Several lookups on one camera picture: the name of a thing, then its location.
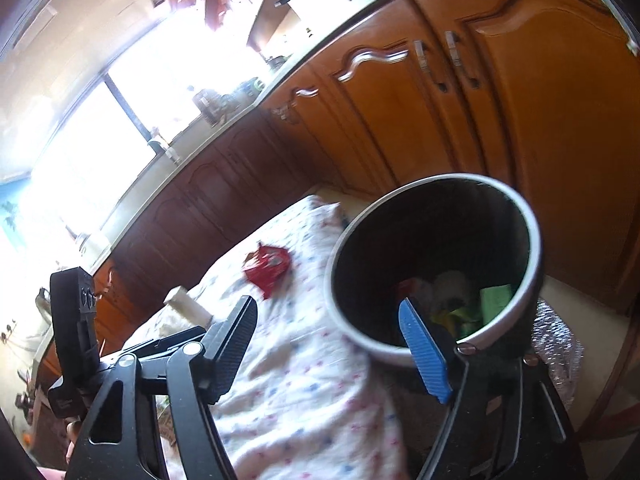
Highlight large white foam fruit net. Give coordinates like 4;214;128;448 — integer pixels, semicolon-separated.
432;271;476;306

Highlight yellow foam fruit net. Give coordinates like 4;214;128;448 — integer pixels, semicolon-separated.
432;310;471;333

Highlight person's left hand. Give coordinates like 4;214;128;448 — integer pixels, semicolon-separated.
65;419;85;463

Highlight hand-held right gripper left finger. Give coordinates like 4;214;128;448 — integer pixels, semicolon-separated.
65;296;258;480

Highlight group of seasoning bottles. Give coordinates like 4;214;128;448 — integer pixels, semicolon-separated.
195;77;263;123

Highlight chrome kitchen faucet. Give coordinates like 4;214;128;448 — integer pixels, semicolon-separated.
147;127;181;163

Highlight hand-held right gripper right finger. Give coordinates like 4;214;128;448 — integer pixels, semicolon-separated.
398;297;586;480

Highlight silver plastic bag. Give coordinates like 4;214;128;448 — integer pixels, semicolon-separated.
530;300;586;401

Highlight white floral tablecloth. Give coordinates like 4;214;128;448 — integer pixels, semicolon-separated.
117;195;416;480

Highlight black bin with white rim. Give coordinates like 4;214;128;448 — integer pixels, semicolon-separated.
324;174;543;368

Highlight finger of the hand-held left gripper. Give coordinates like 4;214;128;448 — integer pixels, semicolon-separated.
97;326;208;361

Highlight white paper roll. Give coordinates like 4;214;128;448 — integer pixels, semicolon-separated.
164;286;216;326

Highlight wooden lower cabinets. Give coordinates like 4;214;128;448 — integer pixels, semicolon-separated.
35;0;640;411

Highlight red wrapper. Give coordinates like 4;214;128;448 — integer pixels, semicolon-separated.
242;242;292;298

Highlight kitchen window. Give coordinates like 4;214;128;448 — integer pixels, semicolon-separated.
30;10;271;241

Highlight green drink carton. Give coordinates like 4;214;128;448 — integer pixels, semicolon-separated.
480;284;513;323

